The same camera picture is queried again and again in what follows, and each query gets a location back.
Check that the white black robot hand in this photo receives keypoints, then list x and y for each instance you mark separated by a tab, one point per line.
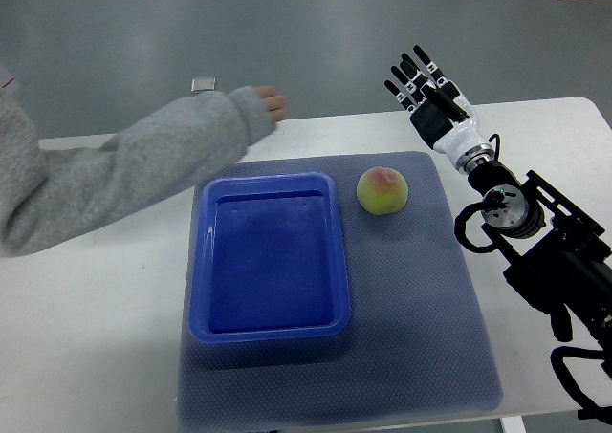
439	111

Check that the person's hand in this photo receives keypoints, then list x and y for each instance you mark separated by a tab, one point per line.
276	104

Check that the green red peach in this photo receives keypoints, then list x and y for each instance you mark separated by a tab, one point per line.
382	191

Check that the grey sweater forearm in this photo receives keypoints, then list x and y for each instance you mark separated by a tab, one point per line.
52	196

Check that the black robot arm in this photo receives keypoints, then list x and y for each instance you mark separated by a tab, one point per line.
556	260

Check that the upper metal floor plate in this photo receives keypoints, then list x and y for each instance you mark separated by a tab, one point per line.
202	84

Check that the blue plastic tray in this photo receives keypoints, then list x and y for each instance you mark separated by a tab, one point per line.
269	260

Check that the blue mesh mat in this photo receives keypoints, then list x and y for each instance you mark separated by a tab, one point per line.
415	345

